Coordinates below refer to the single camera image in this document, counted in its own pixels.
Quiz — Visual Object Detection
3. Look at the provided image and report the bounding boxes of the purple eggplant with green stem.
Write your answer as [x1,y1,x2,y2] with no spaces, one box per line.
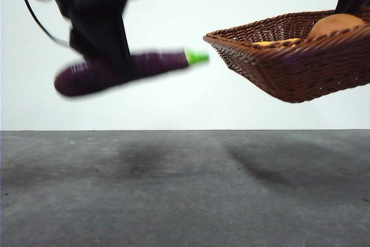
[54,46,210,97]

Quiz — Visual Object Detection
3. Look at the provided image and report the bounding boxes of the brown wicker basket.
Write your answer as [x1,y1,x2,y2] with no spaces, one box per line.
[203,6,370,104]

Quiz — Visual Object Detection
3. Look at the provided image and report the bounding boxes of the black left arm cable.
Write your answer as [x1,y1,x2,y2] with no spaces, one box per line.
[11,0,71,47]

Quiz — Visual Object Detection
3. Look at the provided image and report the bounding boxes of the brown potato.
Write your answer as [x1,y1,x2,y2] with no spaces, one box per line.
[308,13,365,41]

